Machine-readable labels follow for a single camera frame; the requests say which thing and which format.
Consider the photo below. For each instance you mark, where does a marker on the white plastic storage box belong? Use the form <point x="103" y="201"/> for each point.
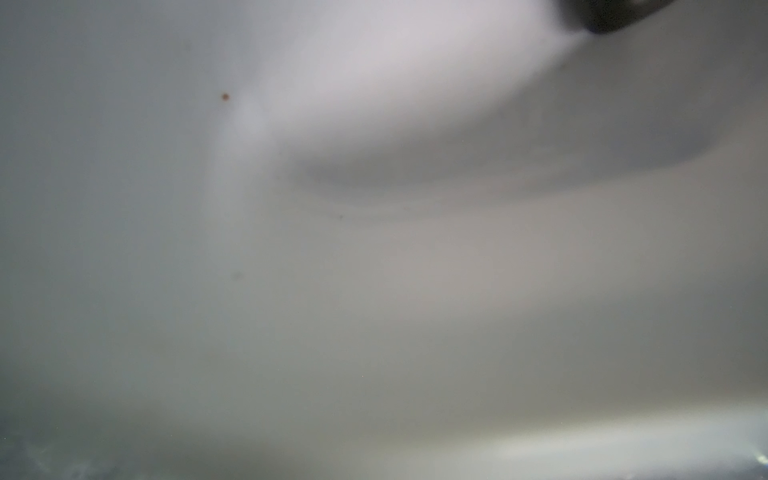
<point x="382" y="240"/>

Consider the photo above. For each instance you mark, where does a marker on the black car key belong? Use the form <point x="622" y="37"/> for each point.
<point x="601" y="17"/>

